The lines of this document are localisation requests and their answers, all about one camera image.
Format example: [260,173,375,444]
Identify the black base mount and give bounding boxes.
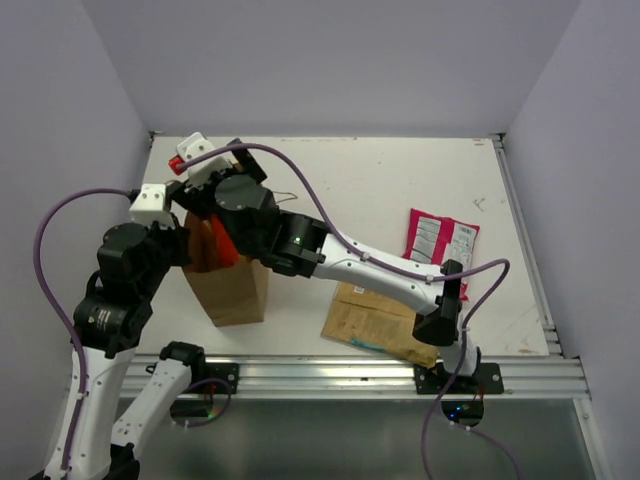
[196,362,240,396]
[413,362,505,395]

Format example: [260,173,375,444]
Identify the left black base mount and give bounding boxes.
[196,362,240,396]

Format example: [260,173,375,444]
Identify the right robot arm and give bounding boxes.
[168,133,481,393]

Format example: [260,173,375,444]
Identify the aluminium rail frame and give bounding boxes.
[49,130,616,480]

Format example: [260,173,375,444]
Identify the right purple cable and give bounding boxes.
[179,143,524,480]

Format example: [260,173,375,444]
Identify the red snack bag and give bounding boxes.
[211,215,240,268]

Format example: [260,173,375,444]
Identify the brown paper bag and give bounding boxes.
[183,213,269,328]

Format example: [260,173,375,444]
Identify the purple cable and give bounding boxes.
[179,143,524,480]
[38,187,139,471]

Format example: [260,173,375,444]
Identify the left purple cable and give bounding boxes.
[38,187,139,471]

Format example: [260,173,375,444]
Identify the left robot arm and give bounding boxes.
[38,222,208,479]

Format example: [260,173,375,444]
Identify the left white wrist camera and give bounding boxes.
[129,184,174,228]

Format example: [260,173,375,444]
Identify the pink snack bag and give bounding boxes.
[403,208,480,270]

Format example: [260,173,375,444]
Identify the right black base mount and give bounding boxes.
[413,362,505,395]

